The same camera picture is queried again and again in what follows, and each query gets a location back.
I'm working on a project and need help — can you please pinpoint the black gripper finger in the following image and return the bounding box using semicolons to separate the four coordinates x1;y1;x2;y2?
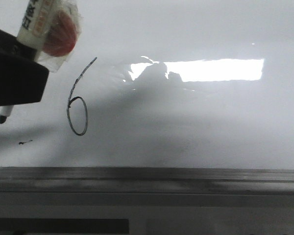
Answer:
0;30;49;106

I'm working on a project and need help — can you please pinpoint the black and white whiteboard marker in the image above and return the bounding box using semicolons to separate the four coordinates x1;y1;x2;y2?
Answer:
0;0;54;124

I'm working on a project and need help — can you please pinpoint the red round magnet with tape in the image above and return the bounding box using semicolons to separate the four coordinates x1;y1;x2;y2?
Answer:
38;0;82;72

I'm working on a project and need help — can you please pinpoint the grey aluminium whiteboard tray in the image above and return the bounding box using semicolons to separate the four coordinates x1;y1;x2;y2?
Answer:
0;167;294;195

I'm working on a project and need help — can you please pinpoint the white whiteboard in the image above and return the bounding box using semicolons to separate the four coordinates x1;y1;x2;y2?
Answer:
0;0;294;169

